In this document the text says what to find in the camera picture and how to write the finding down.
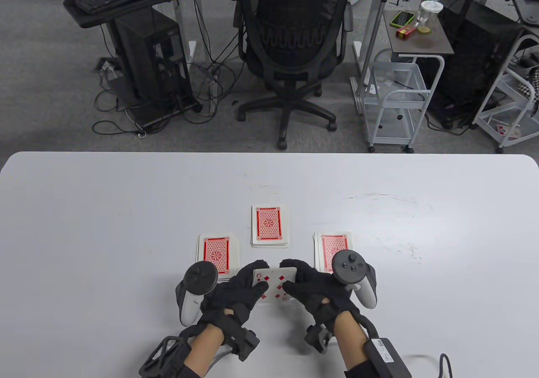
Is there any person's left hand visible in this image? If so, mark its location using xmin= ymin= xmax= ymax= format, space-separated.
xmin=198 ymin=260 xmax=270 ymax=333

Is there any person's right hand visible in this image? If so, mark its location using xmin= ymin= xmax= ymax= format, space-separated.
xmin=279 ymin=259 xmax=363 ymax=332

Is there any pile of dealt red-backed cards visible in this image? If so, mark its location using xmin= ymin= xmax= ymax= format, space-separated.
xmin=251 ymin=205 xmax=290 ymax=249
xmin=195 ymin=233 xmax=239 ymax=280
xmin=313 ymin=232 xmax=353 ymax=274
xmin=251 ymin=268 xmax=299 ymax=303

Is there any person's left forearm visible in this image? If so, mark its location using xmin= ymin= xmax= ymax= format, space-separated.
xmin=183 ymin=325 xmax=226 ymax=378

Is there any black left forearm sensor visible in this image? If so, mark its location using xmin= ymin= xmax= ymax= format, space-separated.
xmin=139 ymin=335 xmax=190 ymax=378

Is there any red white card pack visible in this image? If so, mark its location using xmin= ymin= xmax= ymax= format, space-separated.
xmin=495 ymin=123 xmax=523 ymax=141

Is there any black white right hand controller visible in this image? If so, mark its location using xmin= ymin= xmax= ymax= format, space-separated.
xmin=331 ymin=250 xmax=377 ymax=310

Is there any white left hand controller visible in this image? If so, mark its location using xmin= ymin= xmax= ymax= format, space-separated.
xmin=176 ymin=261 xmax=219 ymax=327

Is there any black wrist sensor box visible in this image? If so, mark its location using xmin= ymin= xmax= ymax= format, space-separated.
xmin=363 ymin=338 xmax=412 ymax=378

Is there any black stand base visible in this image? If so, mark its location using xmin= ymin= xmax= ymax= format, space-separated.
xmin=125 ymin=100 xmax=203 ymax=129

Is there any white metal cart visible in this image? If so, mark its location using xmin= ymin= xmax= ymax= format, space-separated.
xmin=472 ymin=28 xmax=539 ymax=154
xmin=361 ymin=49 xmax=446 ymax=154

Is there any black mesh office chair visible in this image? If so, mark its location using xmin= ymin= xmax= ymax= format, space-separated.
xmin=233 ymin=0 xmax=355 ymax=150

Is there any black computer tower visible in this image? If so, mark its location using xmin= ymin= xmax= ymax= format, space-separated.
xmin=113 ymin=7 xmax=195 ymax=109
xmin=423 ymin=0 xmax=525 ymax=129

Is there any white desk leg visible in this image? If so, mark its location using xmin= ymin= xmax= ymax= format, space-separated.
xmin=172 ymin=0 xmax=198 ymax=65

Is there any brown side table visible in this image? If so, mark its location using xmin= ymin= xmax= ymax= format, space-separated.
xmin=382 ymin=10 xmax=455 ymax=57

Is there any green-edged smartphone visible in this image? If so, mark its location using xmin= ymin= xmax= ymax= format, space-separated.
xmin=390 ymin=11 xmax=416 ymax=28

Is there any black white checkered board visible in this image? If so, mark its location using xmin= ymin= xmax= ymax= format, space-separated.
xmin=516 ymin=67 xmax=539 ymax=105

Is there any clear lidded jar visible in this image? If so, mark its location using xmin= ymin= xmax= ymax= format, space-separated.
xmin=417 ymin=1 xmax=444 ymax=34

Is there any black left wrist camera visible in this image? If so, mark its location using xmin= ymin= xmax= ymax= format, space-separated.
xmin=221 ymin=317 xmax=261 ymax=362

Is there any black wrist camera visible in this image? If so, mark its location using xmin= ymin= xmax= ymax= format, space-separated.
xmin=221 ymin=317 xmax=261 ymax=362
xmin=304 ymin=325 xmax=335 ymax=354

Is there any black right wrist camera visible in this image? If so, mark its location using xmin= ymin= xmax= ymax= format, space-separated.
xmin=304 ymin=325 xmax=335 ymax=354

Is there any thick black glove cable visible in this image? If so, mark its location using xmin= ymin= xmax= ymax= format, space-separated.
xmin=356 ymin=313 xmax=379 ymax=341

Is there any thin black glove cable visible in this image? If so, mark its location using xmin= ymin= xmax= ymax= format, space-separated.
xmin=208 ymin=344 xmax=231 ymax=372

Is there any black right wrist strap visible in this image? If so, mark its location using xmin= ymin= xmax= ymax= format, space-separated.
xmin=344 ymin=359 xmax=379 ymax=378

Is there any black sensor box cable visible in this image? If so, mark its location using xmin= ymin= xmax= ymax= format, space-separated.
xmin=404 ymin=353 xmax=453 ymax=378

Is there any tangle of black floor cables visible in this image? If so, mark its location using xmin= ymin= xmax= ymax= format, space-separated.
xmin=92 ymin=0 xmax=245 ymax=138

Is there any aluminium frame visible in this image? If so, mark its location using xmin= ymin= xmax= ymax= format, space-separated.
xmin=352 ymin=0 xmax=395 ymax=115

